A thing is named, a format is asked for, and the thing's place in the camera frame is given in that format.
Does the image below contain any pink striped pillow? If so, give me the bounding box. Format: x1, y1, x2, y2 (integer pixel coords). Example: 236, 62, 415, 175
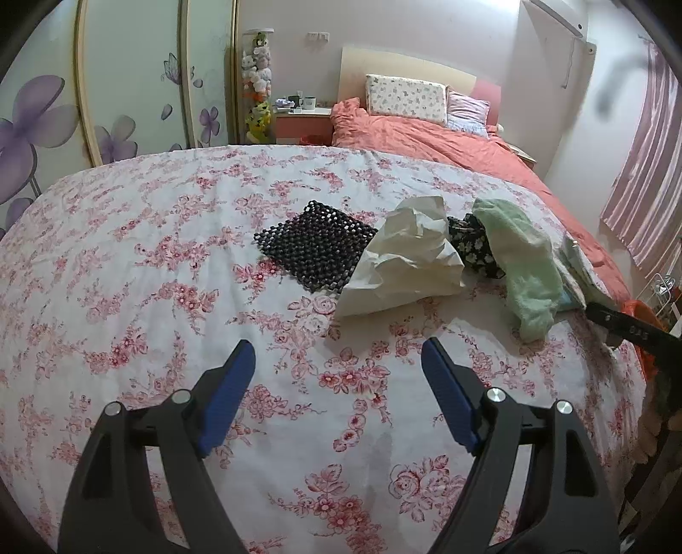
446, 88, 491, 132

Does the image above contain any white paper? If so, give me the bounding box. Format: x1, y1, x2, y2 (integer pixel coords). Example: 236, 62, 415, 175
333, 195, 466, 319

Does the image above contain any white air conditioner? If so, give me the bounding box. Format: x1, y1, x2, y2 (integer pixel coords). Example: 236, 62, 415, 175
525, 0, 585, 38

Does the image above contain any red nightstand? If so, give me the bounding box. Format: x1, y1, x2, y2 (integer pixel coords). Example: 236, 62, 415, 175
274, 107, 334, 146

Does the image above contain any wardrobe with purple flowers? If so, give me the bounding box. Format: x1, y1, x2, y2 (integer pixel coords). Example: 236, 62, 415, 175
0, 0, 242, 236

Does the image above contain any black beaded mat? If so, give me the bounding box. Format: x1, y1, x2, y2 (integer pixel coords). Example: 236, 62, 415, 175
254, 199, 379, 295

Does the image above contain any white air conditioner pipe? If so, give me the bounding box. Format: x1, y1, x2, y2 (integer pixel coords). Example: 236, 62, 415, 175
562, 35, 598, 91

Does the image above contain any orange plastic laundry basket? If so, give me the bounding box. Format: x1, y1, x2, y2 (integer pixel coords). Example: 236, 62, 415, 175
621, 299, 665, 384

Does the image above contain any pink striped curtain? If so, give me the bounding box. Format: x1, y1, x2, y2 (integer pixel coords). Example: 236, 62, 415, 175
600, 40, 682, 281

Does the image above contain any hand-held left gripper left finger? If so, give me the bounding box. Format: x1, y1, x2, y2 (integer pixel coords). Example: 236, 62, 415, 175
58, 339, 257, 554

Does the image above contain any white wire rack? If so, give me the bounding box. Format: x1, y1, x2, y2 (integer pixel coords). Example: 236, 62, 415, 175
649, 273, 679, 321

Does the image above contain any yellow green plush toy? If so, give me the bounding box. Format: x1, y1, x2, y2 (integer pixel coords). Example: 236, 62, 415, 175
244, 103, 276, 143

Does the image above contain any beige pink headboard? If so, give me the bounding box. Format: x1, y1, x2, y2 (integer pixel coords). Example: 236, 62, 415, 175
338, 45, 502, 124

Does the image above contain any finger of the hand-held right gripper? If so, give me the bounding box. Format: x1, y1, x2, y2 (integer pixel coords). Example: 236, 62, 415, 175
585, 302, 682, 359

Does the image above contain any pale blue cloth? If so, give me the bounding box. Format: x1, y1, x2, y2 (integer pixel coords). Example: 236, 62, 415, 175
557, 234, 619, 313

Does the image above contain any black floral cloth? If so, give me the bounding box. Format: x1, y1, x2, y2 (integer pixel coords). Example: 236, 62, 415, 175
446, 213, 507, 281

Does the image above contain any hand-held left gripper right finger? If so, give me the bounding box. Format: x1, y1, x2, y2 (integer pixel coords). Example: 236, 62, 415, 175
421, 337, 621, 554

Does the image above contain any pink white nightstand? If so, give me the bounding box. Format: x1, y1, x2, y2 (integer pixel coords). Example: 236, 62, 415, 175
510, 144, 537, 172

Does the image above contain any floral tablecloth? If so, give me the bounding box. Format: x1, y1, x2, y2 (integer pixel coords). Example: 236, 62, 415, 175
0, 144, 649, 554

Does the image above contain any person's right hand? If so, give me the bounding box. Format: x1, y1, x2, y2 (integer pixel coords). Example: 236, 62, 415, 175
636, 397, 668, 467

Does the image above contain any mint green cloth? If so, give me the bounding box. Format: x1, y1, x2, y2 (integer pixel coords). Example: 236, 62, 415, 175
471, 198, 566, 344

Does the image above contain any floral pillow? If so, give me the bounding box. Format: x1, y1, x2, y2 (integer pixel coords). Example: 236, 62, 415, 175
365, 75, 448, 127

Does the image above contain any stack of plush toys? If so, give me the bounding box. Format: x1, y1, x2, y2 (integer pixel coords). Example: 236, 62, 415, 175
242, 32, 276, 105

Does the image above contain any red duvet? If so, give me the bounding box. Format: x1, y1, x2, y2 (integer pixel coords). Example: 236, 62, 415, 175
329, 98, 636, 306

